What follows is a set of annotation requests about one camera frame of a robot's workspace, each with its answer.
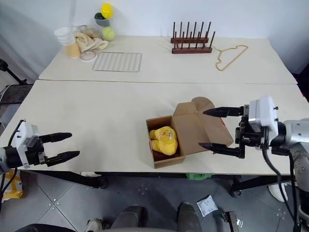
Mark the black table leg frame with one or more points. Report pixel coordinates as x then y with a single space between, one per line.
253 183

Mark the dark rounded shape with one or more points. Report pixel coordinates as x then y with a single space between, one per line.
130 218

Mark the grey small cup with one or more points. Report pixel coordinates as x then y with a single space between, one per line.
102 22

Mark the yellow plush toy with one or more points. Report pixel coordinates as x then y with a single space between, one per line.
165 142

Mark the orange paper cup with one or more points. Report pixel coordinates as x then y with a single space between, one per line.
72 50

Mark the brown cardboard box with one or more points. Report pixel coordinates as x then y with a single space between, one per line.
212 135

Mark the white paper packet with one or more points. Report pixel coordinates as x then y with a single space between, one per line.
207 206

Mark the dark fabric chair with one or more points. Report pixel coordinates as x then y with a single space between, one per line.
12 96

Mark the white paper cup stack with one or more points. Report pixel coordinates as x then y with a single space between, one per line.
64 35

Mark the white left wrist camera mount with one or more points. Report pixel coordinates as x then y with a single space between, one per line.
23 135

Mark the metal floor bracket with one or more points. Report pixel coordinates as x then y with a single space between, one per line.
233 220

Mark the red tape strip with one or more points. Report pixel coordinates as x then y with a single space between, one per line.
223 123

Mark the dark wooden peg rack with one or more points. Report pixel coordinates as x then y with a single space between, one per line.
193 48

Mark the yellow-green tennis ball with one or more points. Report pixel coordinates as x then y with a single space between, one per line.
108 33

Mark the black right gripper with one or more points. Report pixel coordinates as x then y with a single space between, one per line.
251 137

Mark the white shoe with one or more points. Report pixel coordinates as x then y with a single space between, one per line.
90 174
277 192

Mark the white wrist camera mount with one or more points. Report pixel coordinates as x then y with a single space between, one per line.
264 111
23 135

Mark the beige folded towel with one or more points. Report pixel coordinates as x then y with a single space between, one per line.
89 42

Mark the black tripod stand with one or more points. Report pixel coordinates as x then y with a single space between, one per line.
12 72

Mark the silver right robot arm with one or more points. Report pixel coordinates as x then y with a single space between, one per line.
297 135

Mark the green crumpled bag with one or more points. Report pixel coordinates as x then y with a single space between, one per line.
198 176

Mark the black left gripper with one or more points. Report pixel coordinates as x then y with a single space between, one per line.
36 152

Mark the yellow metal stand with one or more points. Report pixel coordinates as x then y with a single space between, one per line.
12 187

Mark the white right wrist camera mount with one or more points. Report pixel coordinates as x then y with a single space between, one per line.
264 111

